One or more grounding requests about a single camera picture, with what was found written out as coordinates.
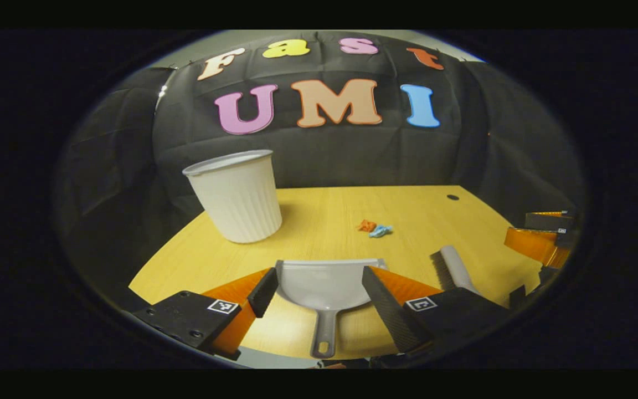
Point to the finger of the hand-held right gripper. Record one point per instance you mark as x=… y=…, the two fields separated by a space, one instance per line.
x=551 y=220
x=540 y=246

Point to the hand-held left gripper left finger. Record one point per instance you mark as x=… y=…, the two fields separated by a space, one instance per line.
x=266 y=291

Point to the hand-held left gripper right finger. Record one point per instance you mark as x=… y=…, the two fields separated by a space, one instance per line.
x=388 y=310

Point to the grey dustpan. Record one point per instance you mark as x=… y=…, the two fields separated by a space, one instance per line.
x=324 y=285

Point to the small grey broom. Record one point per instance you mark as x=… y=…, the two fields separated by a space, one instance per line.
x=457 y=266

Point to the blue paper scrap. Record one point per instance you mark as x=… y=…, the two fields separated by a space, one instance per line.
x=381 y=230

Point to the orange paper scrap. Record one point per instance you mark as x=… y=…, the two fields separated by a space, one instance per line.
x=366 y=225

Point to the white ribbed garbage bin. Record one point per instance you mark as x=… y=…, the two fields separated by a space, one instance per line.
x=238 y=199

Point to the wooden desktop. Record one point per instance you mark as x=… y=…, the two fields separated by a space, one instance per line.
x=324 y=216

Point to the black backdrop cloth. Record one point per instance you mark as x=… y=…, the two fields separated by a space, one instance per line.
x=324 y=155

